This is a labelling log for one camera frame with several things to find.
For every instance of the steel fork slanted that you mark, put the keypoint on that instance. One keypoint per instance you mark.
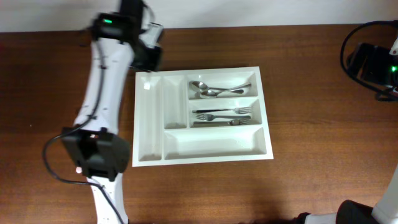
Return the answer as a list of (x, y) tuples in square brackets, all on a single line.
[(210, 117)]

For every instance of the white cutlery tray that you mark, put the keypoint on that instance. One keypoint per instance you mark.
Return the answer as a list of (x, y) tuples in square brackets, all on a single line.
[(163, 118)]

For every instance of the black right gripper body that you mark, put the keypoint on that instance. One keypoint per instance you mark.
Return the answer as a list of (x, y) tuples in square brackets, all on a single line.
[(381, 68)]

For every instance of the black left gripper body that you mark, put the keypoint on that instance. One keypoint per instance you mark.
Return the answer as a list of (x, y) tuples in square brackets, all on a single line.
[(148, 58)]

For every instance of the steel fork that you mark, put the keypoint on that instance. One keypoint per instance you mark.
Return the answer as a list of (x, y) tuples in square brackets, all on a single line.
[(234, 122)]

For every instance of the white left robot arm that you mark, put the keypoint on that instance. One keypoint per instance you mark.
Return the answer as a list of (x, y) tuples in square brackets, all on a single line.
[(98, 153)]

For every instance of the steel tablespoon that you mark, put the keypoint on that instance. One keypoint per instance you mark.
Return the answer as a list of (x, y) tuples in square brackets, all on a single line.
[(201, 87), (214, 93)]

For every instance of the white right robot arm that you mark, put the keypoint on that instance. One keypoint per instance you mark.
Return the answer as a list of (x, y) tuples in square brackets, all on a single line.
[(384, 211)]

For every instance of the steel fork horizontal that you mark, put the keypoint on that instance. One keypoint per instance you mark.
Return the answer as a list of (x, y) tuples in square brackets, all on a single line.
[(243, 110)]

